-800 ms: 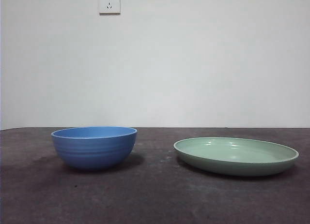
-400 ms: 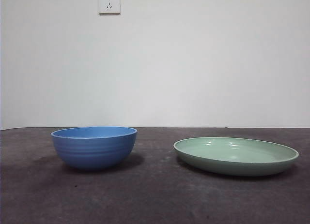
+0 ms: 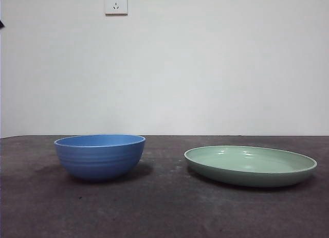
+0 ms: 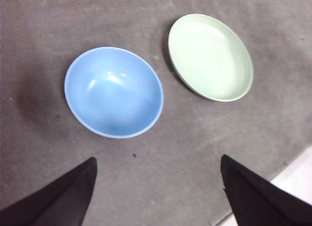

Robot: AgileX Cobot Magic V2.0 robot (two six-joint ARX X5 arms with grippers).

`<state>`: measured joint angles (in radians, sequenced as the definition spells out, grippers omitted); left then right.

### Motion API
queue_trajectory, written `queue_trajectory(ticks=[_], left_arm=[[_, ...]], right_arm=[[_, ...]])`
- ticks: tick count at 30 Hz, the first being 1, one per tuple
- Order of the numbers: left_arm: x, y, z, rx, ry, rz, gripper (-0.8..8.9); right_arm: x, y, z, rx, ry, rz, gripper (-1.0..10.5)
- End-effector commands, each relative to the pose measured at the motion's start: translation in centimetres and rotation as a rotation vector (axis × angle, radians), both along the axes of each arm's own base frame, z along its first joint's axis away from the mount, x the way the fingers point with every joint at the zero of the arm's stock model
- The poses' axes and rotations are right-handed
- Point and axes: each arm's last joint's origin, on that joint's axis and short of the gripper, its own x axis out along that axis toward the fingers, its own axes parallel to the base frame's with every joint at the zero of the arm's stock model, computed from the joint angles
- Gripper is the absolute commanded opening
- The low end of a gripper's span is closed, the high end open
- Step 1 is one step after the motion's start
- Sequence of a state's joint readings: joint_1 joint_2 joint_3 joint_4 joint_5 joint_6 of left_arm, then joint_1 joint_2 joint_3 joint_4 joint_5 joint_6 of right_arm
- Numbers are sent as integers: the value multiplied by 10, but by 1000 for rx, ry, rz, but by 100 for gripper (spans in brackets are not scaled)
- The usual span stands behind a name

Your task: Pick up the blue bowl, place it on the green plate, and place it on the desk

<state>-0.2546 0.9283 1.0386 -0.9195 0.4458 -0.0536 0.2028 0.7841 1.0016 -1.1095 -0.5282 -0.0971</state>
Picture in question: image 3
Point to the light green round plate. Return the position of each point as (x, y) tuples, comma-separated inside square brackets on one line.
[(246, 175)]

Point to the blue ribbed bowl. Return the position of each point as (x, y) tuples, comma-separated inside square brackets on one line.
[(100, 161)]

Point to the white wall power socket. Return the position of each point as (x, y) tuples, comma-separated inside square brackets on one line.
[(116, 4)]

